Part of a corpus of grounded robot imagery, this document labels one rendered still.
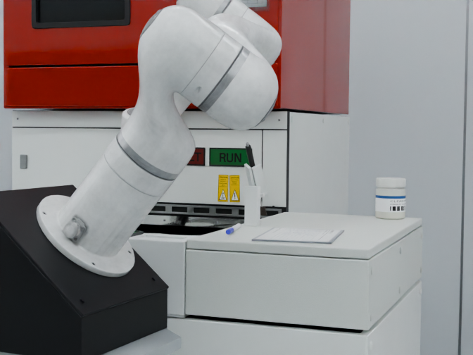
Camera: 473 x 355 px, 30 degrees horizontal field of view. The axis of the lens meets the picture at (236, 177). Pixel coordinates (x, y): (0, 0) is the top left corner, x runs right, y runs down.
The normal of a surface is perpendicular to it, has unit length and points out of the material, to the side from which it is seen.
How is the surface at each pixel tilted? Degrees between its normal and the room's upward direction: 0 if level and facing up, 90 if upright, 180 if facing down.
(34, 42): 90
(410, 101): 90
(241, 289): 90
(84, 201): 79
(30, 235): 40
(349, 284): 90
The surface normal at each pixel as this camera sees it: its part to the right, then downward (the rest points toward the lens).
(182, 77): -0.24, 0.62
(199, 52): 0.16, 0.04
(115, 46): -0.35, 0.04
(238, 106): -0.03, 0.47
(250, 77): 0.34, -0.20
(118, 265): 0.60, -0.74
